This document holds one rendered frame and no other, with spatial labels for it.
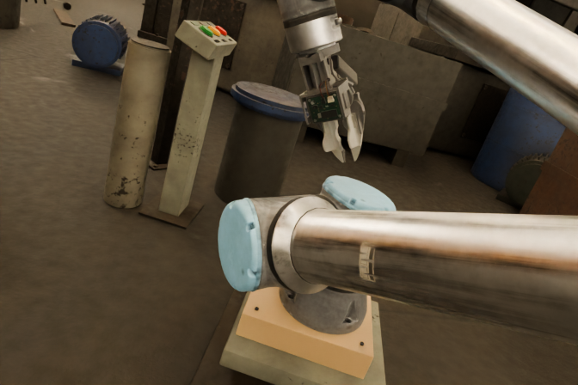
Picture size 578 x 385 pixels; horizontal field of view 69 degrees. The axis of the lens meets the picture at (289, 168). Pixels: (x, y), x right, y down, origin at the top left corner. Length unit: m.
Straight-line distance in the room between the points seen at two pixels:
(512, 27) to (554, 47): 0.06
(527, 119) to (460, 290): 2.88
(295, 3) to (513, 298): 0.50
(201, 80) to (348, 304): 0.76
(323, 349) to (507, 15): 0.64
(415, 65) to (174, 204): 1.81
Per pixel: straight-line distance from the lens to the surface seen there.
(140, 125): 1.33
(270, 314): 0.87
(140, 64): 1.28
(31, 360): 0.98
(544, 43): 0.58
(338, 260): 0.54
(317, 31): 0.69
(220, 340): 1.01
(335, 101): 0.70
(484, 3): 0.63
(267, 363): 0.86
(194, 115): 1.30
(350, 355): 0.88
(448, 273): 0.45
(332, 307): 0.85
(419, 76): 2.76
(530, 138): 3.28
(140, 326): 1.04
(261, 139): 1.48
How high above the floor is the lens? 0.71
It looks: 19 degrees down
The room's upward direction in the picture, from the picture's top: 18 degrees clockwise
